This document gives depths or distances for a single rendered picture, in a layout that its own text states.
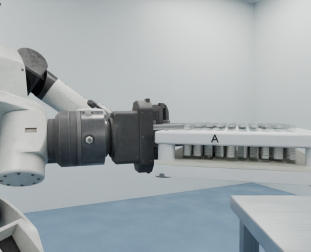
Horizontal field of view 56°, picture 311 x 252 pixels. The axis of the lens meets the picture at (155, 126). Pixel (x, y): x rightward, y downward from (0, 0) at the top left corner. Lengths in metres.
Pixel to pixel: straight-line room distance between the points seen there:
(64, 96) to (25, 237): 0.42
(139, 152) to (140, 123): 0.05
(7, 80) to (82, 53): 2.93
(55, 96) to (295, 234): 0.74
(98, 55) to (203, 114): 1.73
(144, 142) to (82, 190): 3.27
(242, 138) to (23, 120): 0.32
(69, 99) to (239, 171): 0.66
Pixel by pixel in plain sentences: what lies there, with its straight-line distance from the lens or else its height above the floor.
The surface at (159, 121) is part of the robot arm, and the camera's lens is 0.61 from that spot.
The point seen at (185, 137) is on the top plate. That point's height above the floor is 1.03.
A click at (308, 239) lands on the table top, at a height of 0.86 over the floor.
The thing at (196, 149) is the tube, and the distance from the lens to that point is 0.48.
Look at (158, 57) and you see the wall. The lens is 4.05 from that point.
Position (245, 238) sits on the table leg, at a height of 0.76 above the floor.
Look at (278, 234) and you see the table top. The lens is 0.60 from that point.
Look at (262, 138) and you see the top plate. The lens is 0.43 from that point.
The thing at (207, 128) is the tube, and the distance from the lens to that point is 0.47.
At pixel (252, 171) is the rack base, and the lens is 0.44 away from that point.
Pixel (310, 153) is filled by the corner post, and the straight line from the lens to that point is 0.45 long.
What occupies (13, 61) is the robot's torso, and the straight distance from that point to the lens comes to 0.82.
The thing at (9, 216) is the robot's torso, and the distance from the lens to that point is 0.88.
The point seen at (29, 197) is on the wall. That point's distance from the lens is 3.65.
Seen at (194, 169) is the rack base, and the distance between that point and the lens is 0.44.
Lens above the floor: 1.06
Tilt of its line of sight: 2 degrees down
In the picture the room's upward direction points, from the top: straight up
